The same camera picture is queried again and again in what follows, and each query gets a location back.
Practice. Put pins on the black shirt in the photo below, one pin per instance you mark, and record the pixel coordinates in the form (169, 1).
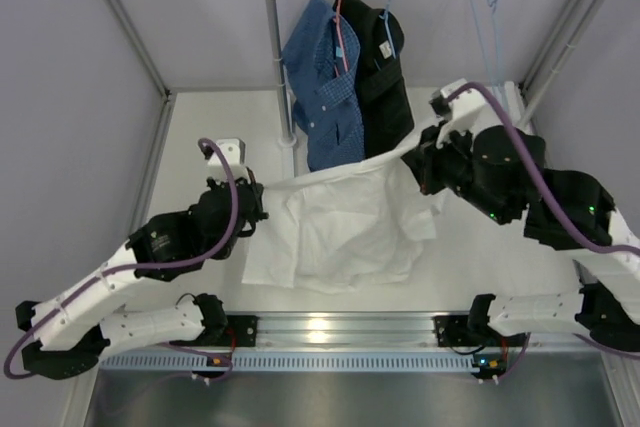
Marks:
(380, 86)

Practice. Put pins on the grey slotted cable duct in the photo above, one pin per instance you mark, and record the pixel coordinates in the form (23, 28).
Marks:
(255, 361)

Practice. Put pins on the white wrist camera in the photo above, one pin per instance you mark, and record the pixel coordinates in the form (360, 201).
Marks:
(233, 151)
(459, 107)

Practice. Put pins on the blue wire hanger with shirt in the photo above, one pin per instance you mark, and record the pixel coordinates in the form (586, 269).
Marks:
(388, 12)

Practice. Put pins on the blue checked shirt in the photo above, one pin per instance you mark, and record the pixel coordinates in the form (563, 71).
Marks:
(326, 106)

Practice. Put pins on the pink wire hanger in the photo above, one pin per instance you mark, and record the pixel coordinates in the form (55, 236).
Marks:
(340, 37)

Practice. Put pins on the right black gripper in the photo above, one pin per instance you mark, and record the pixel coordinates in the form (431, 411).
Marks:
(427, 160)

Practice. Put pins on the aluminium mounting rail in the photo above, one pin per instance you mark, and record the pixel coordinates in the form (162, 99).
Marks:
(360, 331)

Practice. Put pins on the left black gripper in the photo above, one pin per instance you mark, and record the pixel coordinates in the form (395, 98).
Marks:
(256, 213)

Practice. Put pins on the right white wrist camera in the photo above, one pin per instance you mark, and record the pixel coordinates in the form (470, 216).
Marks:
(459, 107)

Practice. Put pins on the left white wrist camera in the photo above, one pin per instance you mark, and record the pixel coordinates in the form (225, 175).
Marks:
(233, 151)

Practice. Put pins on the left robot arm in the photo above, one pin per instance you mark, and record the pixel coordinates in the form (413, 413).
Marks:
(73, 332)

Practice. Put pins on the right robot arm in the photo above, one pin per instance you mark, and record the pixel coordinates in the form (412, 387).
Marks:
(501, 173)

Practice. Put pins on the white shirt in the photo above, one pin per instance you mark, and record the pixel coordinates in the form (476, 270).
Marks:
(338, 229)

